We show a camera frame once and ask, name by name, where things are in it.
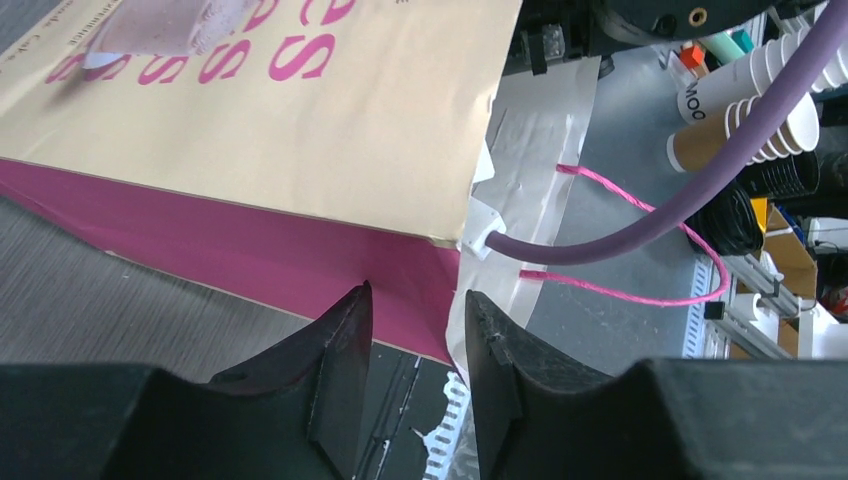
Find stacked paper cups outside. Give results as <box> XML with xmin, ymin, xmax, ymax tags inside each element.
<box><xmin>666</xmin><ymin>27</ymin><xmax>847</xmax><ymax>172</ymax></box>

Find black coiled cable outside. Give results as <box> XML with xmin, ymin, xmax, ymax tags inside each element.
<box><xmin>685</xmin><ymin>178</ymin><xmax>766</xmax><ymax>258</ymax></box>

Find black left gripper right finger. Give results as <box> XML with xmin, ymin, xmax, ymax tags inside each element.
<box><xmin>465</xmin><ymin>291</ymin><xmax>847</xmax><ymax>479</ymax></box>

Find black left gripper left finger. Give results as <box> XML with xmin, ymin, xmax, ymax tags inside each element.
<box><xmin>1</xmin><ymin>284</ymin><xmax>373</xmax><ymax>479</ymax></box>

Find pink paper gift bag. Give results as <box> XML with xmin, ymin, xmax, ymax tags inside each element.
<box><xmin>1</xmin><ymin>1</ymin><xmax>520</xmax><ymax>368</ymax></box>

